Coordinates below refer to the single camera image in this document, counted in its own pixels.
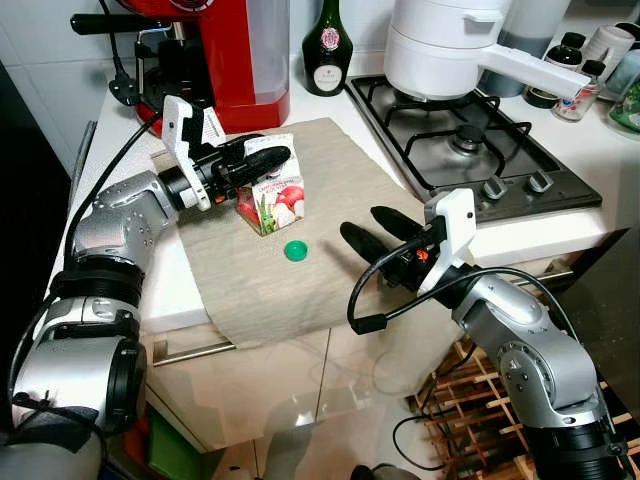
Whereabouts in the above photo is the dark green glass bottle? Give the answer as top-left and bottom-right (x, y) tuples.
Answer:
(302, 0), (354, 98)

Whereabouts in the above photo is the small clear bottle red label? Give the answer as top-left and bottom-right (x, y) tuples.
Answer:
(555, 60), (608, 123)

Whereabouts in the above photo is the white pot with handle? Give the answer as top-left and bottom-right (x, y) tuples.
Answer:
(383, 0), (591, 103)

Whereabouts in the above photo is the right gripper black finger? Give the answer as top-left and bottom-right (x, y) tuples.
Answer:
(371, 206), (423, 244)
(339, 221), (389, 269)

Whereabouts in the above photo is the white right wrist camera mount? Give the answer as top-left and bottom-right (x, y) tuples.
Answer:
(415, 188), (478, 296)

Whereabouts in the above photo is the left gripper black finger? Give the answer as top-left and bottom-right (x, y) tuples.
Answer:
(222, 165), (273, 198)
(232, 136), (297, 176)

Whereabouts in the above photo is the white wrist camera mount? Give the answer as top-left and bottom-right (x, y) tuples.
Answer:
(415, 188), (478, 296)
(160, 95), (216, 213)

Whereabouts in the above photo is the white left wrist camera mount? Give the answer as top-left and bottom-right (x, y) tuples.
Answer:
(160, 95), (216, 213)

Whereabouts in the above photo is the beige cloth mat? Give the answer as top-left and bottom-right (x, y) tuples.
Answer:
(150, 117), (466, 351)

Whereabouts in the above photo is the dark bottle black cap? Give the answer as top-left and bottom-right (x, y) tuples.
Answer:
(527, 32), (588, 109)

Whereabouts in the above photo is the green plastic crate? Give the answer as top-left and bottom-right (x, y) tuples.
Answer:
(148, 408), (206, 480)

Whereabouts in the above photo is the white mug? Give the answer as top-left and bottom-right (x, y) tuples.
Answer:
(585, 22), (636, 76)

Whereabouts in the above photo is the red coffee machine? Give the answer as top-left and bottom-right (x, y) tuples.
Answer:
(70, 0), (293, 136)

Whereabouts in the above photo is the wooden wine rack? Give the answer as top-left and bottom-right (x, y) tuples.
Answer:
(408, 340), (640, 480)

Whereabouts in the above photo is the beige kitchen cabinet white countertop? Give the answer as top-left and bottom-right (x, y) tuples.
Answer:
(45, 60), (640, 451)

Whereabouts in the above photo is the small printed drink carton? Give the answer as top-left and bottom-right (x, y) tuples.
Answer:
(236, 133), (305, 237)

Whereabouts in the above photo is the grey cylindrical container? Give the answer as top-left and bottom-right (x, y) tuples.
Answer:
(490, 0), (571, 98)

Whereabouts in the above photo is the white barcode paper tag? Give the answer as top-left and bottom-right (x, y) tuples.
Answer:
(200, 105), (229, 146)

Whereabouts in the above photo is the steel gas hob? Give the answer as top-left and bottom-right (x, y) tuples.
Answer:
(345, 72), (604, 223)

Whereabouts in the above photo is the robot right leg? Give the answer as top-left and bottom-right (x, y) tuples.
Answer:
(350, 462), (421, 480)

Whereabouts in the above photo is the red plastic crate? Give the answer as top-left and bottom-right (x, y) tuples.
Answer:
(125, 415), (153, 466)

